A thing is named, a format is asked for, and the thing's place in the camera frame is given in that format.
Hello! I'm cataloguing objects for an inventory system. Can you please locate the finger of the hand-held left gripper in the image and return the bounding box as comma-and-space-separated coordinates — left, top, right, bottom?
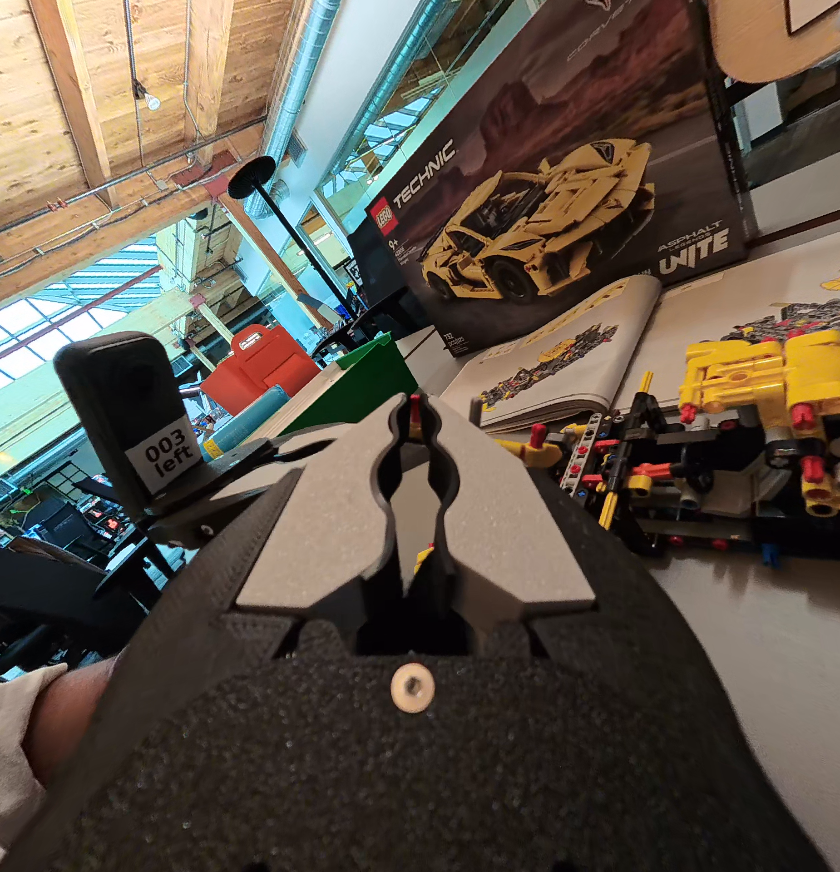
208, 466, 304, 506
276, 421, 358, 456

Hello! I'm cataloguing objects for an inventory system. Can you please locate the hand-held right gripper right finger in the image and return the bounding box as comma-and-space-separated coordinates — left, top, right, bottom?
420, 394, 598, 633

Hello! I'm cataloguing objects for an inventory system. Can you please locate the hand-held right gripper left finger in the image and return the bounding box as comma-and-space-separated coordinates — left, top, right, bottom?
235, 392, 410, 640

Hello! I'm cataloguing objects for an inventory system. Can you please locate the partly built lego car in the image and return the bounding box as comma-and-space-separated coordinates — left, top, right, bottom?
491, 330, 840, 566

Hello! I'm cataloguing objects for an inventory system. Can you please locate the person's left forearm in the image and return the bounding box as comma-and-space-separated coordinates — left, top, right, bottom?
21, 654, 121, 791

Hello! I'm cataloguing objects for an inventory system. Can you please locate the black lego set box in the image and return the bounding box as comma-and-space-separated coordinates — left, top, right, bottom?
364, 0, 758, 358

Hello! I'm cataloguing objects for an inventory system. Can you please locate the stack of white papers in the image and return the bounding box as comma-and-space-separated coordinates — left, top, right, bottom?
246, 364, 356, 444

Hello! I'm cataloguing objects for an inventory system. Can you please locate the blue rolled mat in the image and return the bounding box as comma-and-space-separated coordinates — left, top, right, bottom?
201, 385, 288, 461

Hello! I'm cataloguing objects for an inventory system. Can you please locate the orange plastic caddy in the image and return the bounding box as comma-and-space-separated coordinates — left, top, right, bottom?
201, 325, 320, 416

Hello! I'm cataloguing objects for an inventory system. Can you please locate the green plastic bin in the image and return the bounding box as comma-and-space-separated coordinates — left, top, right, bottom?
284, 332, 439, 437

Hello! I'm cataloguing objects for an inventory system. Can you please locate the black pole lamp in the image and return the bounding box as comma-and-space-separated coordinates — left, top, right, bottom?
227, 155, 360, 321

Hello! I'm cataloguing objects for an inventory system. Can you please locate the open instruction booklet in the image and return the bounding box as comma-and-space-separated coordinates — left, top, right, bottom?
439, 228, 840, 435

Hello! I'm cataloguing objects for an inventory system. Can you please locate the wooden book stand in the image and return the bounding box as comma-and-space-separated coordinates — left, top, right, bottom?
706, 0, 840, 86

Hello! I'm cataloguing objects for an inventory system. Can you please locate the printed instruction sheet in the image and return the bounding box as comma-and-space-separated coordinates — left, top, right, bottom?
784, 0, 840, 36

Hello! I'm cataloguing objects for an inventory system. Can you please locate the silver ventilation duct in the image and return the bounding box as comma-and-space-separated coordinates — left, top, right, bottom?
246, 0, 342, 219

